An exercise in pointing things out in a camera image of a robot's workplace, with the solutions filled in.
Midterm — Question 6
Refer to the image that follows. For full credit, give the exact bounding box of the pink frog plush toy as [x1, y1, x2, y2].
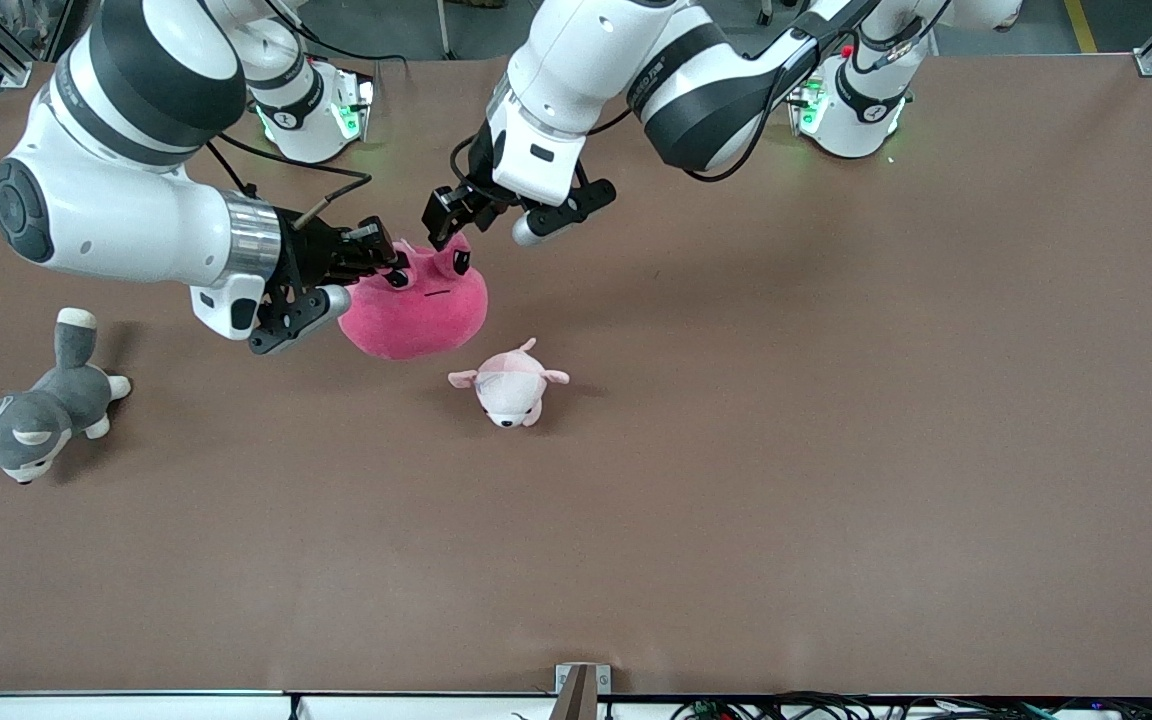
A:
[338, 235, 489, 361]

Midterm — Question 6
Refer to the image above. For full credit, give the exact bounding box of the grey husky plush toy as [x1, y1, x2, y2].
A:
[0, 307, 133, 486]

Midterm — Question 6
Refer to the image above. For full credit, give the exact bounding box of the light pink puppy plush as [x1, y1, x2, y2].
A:
[448, 337, 571, 430]

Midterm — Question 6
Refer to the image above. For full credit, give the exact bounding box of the black right arm base cable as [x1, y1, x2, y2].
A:
[276, 0, 407, 73]

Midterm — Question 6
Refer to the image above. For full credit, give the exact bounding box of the black cable bundle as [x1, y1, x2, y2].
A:
[671, 690, 1152, 720]

